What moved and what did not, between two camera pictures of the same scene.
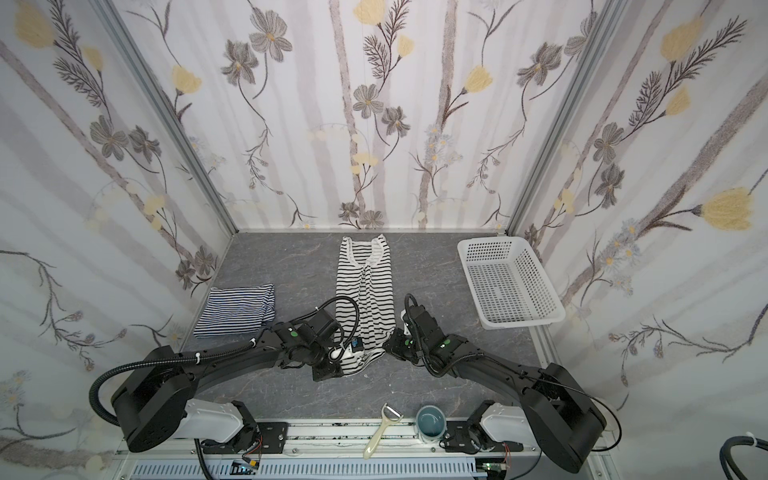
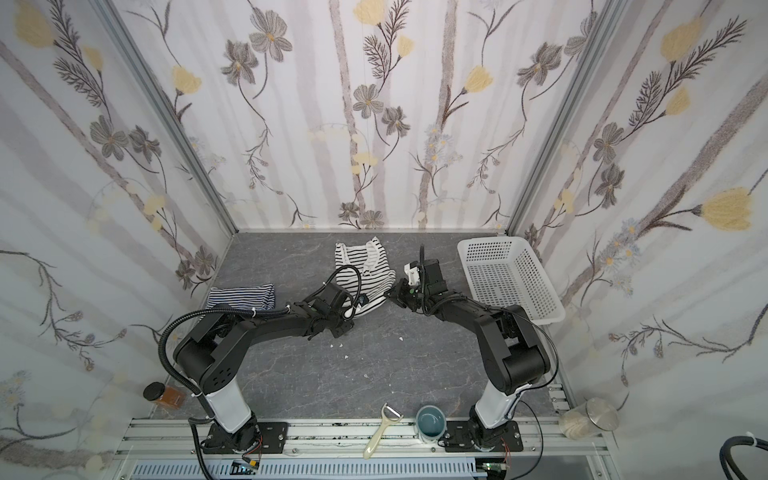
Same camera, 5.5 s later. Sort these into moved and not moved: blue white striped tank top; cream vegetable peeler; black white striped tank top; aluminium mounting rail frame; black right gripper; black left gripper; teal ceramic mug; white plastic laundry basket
Moved: black left gripper; black white striped tank top; black right gripper
Not moved: teal ceramic mug; blue white striped tank top; white plastic laundry basket; cream vegetable peeler; aluminium mounting rail frame
